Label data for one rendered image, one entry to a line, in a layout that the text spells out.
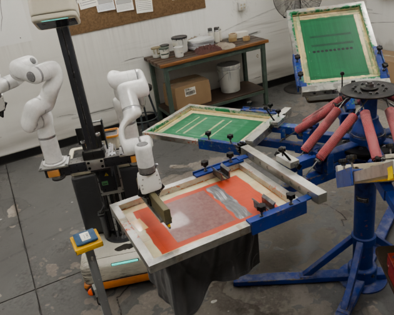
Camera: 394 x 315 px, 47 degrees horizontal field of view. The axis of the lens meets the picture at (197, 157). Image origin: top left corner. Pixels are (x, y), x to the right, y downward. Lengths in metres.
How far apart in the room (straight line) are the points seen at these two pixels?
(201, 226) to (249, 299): 1.10
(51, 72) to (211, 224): 1.07
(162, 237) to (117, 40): 4.02
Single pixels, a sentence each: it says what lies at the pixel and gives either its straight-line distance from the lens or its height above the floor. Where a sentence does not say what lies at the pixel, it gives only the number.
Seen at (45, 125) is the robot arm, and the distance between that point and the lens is 2.53.
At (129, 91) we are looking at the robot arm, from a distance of 2.08.
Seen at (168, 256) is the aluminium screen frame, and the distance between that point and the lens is 1.92.
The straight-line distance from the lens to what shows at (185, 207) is 2.27.
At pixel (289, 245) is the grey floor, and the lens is 3.53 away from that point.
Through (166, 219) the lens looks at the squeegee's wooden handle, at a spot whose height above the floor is 1.10.
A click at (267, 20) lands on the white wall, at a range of 6.76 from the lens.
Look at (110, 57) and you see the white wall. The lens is 5.83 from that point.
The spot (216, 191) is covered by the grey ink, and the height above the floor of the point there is 0.96.
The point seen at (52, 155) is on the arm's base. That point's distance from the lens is 2.58.
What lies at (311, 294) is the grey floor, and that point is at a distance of 3.15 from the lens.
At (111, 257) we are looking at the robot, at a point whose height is 0.28.
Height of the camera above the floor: 2.15
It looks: 26 degrees down
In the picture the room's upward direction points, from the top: 8 degrees counter-clockwise
